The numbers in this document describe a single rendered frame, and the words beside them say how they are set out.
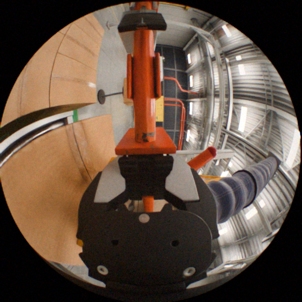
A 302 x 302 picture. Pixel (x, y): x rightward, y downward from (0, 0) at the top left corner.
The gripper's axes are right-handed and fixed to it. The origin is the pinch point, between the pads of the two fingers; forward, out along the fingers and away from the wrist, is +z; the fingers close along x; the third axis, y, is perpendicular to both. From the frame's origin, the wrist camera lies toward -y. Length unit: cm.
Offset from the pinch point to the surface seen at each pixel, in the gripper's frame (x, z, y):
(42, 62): -52, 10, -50
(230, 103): 201, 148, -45
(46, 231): -12.6, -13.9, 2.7
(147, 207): -0.3, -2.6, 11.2
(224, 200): 24.8, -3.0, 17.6
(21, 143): -52, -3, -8
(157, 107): 85, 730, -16
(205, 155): 9.9, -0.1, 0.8
